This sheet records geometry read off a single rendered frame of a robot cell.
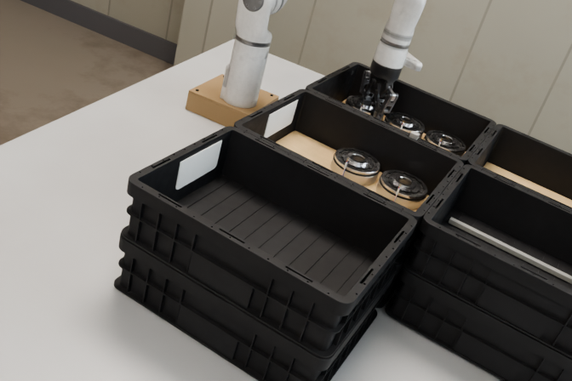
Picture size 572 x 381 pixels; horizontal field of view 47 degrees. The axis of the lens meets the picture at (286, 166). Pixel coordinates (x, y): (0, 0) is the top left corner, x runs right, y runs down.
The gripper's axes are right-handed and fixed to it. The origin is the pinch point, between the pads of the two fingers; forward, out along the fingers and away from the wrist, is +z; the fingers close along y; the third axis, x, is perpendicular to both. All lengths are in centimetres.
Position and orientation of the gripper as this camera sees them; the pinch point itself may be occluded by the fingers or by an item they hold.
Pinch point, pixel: (369, 113)
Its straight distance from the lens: 168.6
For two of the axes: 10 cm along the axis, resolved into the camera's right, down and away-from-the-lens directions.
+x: 8.9, 0.0, 4.5
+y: 3.8, 5.5, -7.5
